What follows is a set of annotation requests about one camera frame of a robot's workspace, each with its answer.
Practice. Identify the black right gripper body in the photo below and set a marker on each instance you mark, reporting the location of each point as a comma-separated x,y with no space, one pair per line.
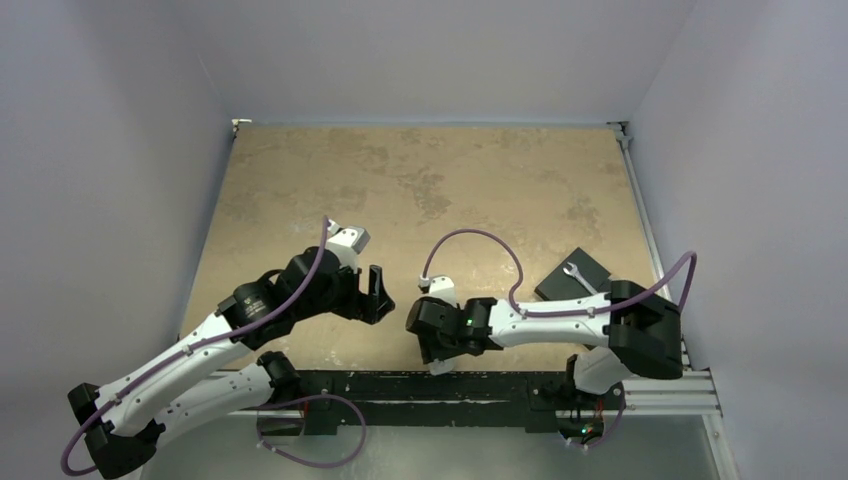
420,324

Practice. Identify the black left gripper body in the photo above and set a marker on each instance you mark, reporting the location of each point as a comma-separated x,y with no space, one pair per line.
343,295

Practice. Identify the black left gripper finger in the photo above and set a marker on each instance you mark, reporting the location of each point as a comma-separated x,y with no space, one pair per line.
377,308
376,290

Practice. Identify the white remote control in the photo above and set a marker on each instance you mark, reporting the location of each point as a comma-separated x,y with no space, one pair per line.
441,367

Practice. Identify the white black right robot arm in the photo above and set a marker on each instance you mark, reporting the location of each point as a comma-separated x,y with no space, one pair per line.
631,331

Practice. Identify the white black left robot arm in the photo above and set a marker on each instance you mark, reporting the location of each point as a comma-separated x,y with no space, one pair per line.
123,423

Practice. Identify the black foam block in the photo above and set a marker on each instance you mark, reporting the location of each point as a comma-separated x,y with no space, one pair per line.
558,286

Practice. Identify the silver open-end wrench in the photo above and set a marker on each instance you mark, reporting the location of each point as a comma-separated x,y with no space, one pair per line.
572,270

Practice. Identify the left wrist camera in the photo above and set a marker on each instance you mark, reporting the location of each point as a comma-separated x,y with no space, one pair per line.
347,243

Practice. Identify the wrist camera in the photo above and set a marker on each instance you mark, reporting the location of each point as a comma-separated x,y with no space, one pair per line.
347,243
439,287

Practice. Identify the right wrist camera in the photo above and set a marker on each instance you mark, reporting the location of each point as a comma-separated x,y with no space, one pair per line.
439,287

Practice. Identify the aluminium frame base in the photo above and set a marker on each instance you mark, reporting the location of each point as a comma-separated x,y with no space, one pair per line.
693,394

